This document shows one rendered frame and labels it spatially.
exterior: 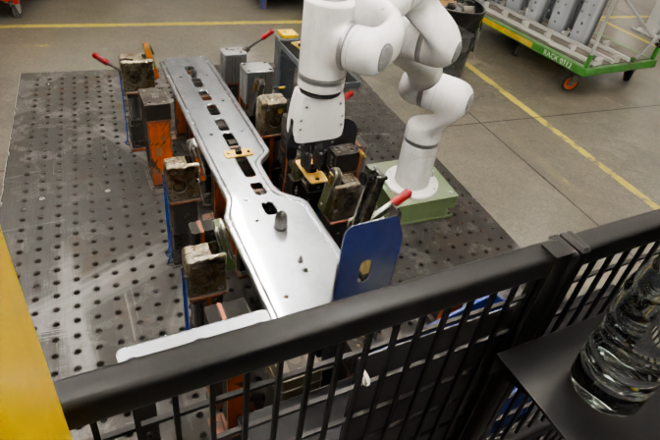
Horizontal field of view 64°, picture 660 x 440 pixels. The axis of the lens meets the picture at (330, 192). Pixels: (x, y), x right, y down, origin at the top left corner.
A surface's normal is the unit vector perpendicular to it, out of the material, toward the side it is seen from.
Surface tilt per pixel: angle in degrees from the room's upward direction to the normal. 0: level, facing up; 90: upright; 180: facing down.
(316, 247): 0
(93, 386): 0
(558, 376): 0
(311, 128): 93
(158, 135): 90
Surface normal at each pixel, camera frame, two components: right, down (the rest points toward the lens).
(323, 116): 0.45, 0.59
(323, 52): -0.39, 0.57
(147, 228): 0.11, -0.80
